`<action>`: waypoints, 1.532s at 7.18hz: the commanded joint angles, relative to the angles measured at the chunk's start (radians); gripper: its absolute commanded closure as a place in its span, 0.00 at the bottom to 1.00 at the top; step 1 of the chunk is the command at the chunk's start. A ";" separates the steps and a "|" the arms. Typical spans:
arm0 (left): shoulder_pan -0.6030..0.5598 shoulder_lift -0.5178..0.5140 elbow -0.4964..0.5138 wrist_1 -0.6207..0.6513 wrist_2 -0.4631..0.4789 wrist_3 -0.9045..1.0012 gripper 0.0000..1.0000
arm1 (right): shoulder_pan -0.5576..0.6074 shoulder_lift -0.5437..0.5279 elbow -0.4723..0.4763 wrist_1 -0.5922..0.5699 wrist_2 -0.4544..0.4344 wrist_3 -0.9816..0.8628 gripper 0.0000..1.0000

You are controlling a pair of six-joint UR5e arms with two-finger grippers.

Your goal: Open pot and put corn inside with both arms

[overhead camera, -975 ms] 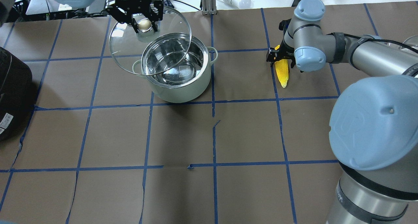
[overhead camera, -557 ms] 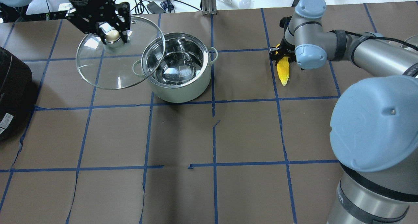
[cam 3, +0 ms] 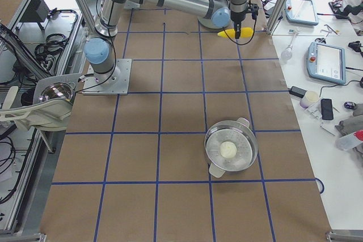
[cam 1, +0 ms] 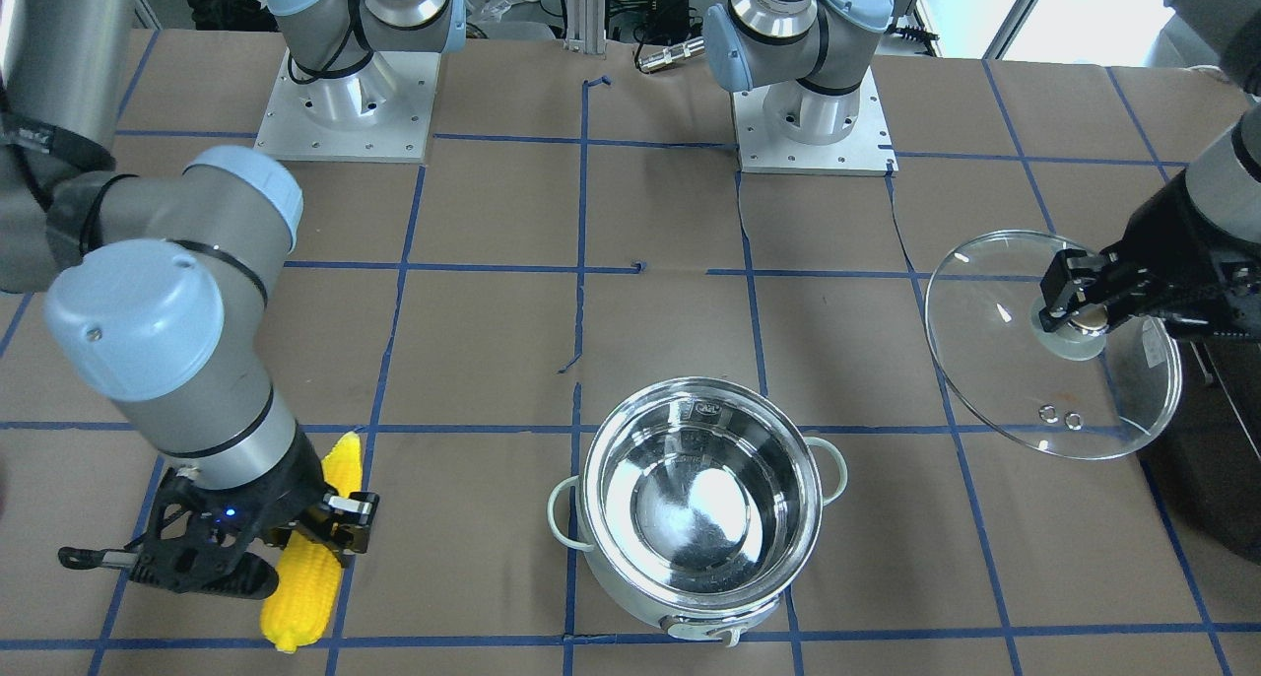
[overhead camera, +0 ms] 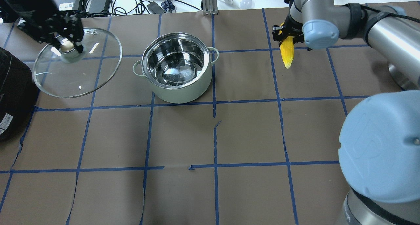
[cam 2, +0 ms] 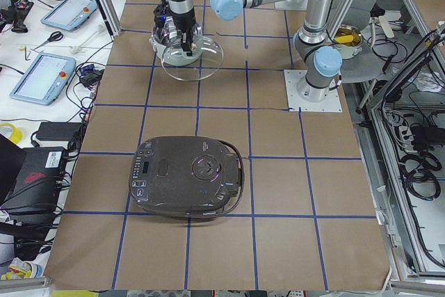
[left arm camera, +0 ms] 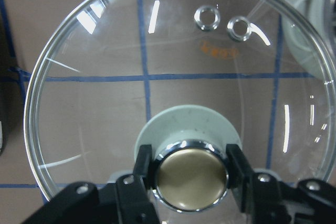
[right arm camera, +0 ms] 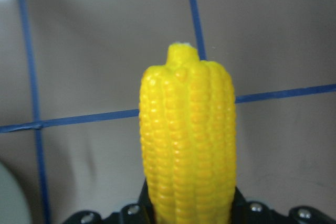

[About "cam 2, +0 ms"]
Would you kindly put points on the glass pot lid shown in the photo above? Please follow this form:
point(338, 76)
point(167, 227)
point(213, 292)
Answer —
point(204, 59)

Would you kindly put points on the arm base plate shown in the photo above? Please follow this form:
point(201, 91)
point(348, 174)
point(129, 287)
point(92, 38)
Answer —
point(301, 97)

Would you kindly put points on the black power adapter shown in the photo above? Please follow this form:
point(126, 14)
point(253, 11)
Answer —
point(55, 131)

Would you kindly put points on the teach pendant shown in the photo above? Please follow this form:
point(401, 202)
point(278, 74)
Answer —
point(45, 79)
point(69, 15)

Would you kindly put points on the white chair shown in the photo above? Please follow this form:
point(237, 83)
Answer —
point(359, 63)

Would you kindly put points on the near teach pendant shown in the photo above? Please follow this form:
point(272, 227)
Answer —
point(45, 79)

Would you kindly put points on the scissors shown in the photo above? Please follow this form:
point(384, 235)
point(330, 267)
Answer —
point(53, 37)

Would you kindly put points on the steel bowl on chair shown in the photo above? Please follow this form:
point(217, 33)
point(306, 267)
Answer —
point(348, 41)

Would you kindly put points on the yellow tape roll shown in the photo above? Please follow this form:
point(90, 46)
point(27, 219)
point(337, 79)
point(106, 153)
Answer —
point(11, 132)

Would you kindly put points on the far teach pendant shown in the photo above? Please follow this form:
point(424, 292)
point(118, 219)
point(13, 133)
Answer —
point(69, 15)

